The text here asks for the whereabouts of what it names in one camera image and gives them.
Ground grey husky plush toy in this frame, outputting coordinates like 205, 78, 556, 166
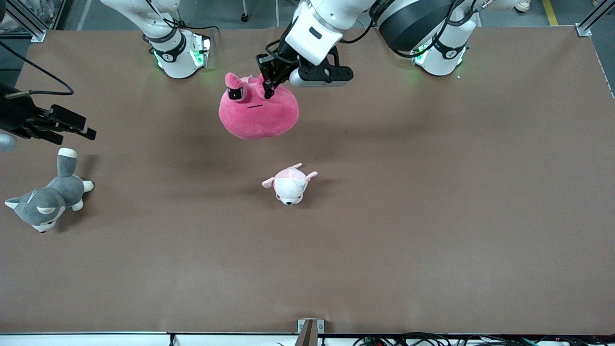
5, 148, 94, 234

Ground metal table edge bracket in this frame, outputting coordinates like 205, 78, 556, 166
297, 319, 325, 346

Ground black right arm base cable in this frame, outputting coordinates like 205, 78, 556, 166
179, 20, 221, 37

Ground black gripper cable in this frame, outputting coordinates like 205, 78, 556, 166
0, 41, 74, 99
266, 22, 295, 64

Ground tangled black cables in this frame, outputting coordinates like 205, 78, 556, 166
353, 332, 615, 346

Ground bright pink plush toy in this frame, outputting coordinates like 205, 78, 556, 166
219, 72, 300, 140

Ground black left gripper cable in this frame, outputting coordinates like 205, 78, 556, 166
266, 22, 295, 64

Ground white table edge rail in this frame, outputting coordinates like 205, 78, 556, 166
0, 332, 356, 346

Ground brown table cover sheet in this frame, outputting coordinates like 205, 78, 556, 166
0, 25, 615, 335

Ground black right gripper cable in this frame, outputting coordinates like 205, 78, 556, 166
0, 41, 74, 99

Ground aluminium frame post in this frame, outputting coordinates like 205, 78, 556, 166
5, 0, 47, 43
575, 0, 615, 37

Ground pale pink white plush toy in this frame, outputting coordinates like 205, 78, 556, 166
262, 163, 318, 206

